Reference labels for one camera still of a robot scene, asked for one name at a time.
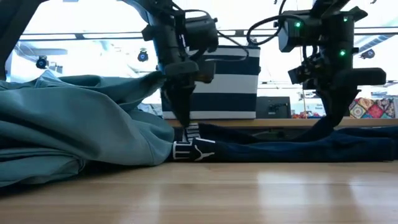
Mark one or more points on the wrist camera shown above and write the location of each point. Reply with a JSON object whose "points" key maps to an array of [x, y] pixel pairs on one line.
{"points": [[202, 32], [298, 34]]}

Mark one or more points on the teal shirt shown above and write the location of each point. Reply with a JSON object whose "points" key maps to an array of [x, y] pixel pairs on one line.
{"points": [[77, 124]]}

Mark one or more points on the colourful patchwork quilt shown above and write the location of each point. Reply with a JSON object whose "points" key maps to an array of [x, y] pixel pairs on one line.
{"points": [[371, 108]]}

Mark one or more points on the light wooden desk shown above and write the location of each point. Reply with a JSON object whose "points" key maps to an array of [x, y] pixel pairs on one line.
{"points": [[280, 123]]}

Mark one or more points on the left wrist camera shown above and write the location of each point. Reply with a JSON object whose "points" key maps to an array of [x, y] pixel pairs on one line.
{"points": [[202, 32]]}

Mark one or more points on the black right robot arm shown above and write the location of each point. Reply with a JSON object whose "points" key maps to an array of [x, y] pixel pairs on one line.
{"points": [[339, 37]]}

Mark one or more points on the black monitor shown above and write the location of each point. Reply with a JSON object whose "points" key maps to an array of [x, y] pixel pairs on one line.
{"points": [[273, 107]]}

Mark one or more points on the black dome camera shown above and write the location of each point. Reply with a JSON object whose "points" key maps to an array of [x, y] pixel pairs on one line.
{"points": [[41, 63], [143, 56], [367, 54]]}

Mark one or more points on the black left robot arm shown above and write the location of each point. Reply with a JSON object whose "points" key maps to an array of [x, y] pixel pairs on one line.
{"points": [[164, 34]]}

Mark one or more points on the navy white striped fabric bin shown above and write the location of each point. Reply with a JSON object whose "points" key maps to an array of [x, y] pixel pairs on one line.
{"points": [[230, 84]]}

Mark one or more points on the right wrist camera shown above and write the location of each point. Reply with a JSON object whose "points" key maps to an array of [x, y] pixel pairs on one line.
{"points": [[298, 34]]}

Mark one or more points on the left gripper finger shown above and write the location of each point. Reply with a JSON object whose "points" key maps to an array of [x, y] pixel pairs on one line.
{"points": [[183, 102], [167, 95]]}

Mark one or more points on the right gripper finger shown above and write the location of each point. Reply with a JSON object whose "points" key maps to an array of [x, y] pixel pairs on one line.
{"points": [[331, 102], [345, 99]]}

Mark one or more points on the navy Puma boxer briefs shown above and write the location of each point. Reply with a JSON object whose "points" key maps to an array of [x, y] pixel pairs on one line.
{"points": [[280, 151]]}

